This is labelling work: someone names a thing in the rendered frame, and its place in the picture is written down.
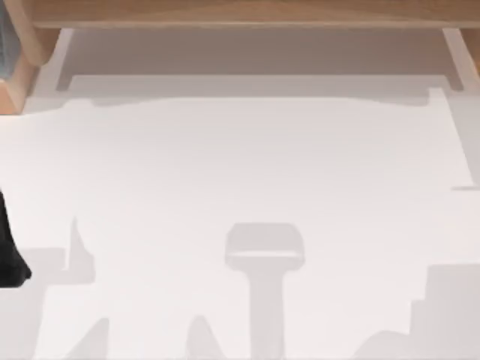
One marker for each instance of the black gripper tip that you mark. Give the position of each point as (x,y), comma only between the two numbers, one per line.
(9,258)

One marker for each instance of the wooden cupboard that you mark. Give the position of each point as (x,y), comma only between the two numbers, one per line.
(240,13)

